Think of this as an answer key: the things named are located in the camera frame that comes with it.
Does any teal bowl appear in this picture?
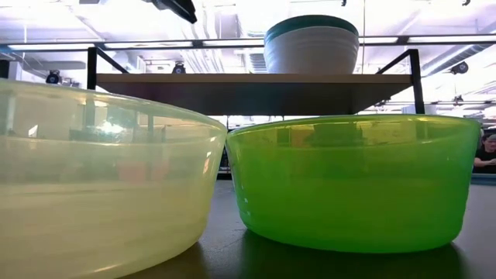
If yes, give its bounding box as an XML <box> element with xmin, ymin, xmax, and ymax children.
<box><xmin>264</xmin><ymin>14</ymin><xmax>360</xmax><ymax>44</ymax></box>

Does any white ribbed bowl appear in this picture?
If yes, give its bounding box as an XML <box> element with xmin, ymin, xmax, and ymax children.
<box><xmin>263</xmin><ymin>25</ymin><xmax>360</xmax><ymax>75</ymax></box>

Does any yellow translucent bowl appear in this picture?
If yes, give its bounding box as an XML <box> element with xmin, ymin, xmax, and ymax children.
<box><xmin>0</xmin><ymin>78</ymin><xmax>229</xmax><ymax>279</ymax></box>

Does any green translucent bowl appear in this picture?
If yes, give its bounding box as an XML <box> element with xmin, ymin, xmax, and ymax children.
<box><xmin>226</xmin><ymin>113</ymin><xmax>482</xmax><ymax>255</ymax></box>

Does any wooden shelf with black legs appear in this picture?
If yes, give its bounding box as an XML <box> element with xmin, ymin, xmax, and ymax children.
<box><xmin>87</xmin><ymin>46</ymin><xmax>426</xmax><ymax>117</ymax></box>

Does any person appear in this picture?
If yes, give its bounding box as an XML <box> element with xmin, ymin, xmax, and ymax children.
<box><xmin>472</xmin><ymin>133</ymin><xmax>496</xmax><ymax>174</ymax></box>

